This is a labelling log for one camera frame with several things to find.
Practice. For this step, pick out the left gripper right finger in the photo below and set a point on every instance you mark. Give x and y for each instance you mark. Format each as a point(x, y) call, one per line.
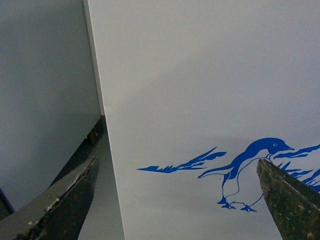
point(294, 206)

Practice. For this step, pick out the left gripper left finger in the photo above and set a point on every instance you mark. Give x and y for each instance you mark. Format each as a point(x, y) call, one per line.
point(59, 212)

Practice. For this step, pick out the grey cabinet side panel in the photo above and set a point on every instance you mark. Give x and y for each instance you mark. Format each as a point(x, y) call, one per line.
point(48, 92)

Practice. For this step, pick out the white chest freezer blue rim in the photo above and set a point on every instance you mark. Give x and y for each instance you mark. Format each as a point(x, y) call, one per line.
point(195, 92)

